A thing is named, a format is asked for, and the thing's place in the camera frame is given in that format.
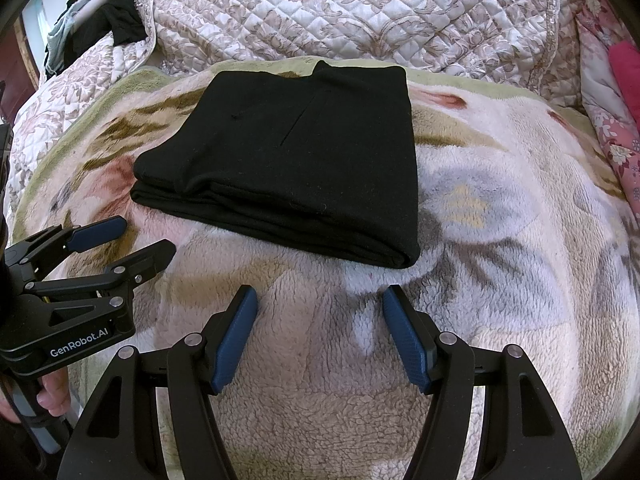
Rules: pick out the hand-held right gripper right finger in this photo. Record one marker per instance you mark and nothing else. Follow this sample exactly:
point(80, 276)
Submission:
point(407, 340)

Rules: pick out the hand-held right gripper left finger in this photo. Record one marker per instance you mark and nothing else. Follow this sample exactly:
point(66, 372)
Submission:
point(232, 340)

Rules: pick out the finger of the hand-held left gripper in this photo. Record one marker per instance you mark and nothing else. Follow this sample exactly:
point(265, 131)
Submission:
point(150, 257)
point(95, 232)

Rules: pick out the black pants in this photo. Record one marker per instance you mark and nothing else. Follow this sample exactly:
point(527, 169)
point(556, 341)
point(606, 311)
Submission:
point(300, 160)

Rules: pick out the person's left hand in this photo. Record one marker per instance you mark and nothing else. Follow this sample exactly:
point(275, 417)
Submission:
point(55, 395)

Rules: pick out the floral fleece blanket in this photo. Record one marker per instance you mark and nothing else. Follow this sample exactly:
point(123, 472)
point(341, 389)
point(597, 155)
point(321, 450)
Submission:
point(500, 260)

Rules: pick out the brown wooden furniture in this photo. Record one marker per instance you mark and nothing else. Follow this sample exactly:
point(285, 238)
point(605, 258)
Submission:
point(20, 60)

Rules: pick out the light blue-grey garment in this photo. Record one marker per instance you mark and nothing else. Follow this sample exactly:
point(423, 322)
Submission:
point(65, 30)

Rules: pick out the black garment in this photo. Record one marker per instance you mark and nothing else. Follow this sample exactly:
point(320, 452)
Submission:
point(125, 20)

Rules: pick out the pink floral quilt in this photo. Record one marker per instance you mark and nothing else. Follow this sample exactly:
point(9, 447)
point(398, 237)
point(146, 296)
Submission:
point(605, 125)

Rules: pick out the quilted beige floral bedspread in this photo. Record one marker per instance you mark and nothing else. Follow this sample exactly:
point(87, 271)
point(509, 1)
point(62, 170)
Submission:
point(350, 10)

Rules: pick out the magenta cloth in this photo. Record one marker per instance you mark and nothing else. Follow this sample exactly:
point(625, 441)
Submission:
point(627, 67)

